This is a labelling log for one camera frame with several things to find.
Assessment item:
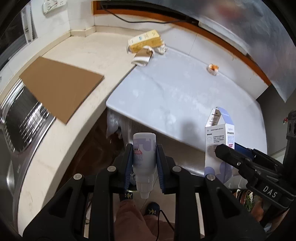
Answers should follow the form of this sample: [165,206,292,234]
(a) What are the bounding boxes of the silver foil wall sheet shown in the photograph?
[146,1,295,101]

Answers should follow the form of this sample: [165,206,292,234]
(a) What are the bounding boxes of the orange white jelly cup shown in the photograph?
[207,64,219,76]

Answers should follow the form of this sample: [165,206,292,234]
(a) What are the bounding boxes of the crumpled white tissue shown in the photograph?
[154,42,167,55]

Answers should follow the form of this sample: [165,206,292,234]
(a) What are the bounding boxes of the purple white eye-drop box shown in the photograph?
[204,107,235,183]

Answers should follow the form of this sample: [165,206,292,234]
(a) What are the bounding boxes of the black cable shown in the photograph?
[100,3,200,25]

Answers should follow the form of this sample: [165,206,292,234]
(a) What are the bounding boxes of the pink trouser legs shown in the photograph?
[114,200,174,240]

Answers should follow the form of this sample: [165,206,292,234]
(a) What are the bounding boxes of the brown cardboard sheet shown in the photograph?
[20,57,104,124]

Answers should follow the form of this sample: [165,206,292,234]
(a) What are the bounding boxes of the wire dish rack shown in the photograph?
[4,84,53,153]

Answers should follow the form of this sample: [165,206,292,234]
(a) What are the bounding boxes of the right blue slipper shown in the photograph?
[144,202,160,216]

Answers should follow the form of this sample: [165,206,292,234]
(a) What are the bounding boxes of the yellow carton box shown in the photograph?
[127,30,163,53]

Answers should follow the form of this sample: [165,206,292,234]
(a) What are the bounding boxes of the torn brown paper cup sleeve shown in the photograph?
[132,46,155,67]

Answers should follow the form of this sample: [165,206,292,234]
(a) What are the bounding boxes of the blue slipper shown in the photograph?
[119,190,137,202]
[144,202,160,216]

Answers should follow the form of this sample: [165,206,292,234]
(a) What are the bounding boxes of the left blue slipper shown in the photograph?
[119,190,137,202]

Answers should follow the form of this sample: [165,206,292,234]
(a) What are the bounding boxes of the stainless steel sink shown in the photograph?
[1,79,55,230]

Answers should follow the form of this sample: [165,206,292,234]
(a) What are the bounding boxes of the white plastic bottle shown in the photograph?
[133,133,156,199]

